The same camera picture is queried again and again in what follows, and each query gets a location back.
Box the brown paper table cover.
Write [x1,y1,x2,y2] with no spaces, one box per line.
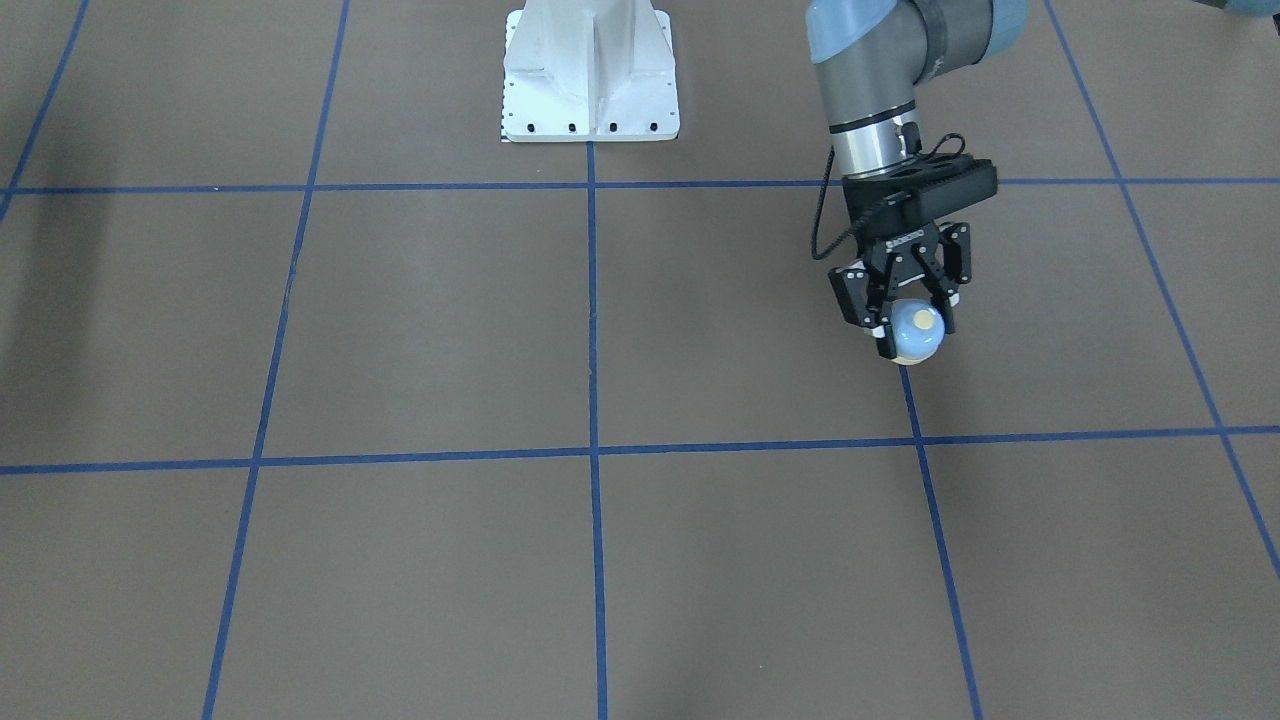
[3,1,1277,719]

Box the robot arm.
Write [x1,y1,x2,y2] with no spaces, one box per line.
[805,1,1028,366]

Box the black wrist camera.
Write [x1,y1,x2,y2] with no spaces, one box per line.
[844,154,998,242]

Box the white camera pillar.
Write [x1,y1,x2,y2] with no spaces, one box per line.
[500,1,681,143]

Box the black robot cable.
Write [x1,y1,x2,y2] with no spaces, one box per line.
[810,133,966,263]

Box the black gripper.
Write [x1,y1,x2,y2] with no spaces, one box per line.
[828,222,973,360]

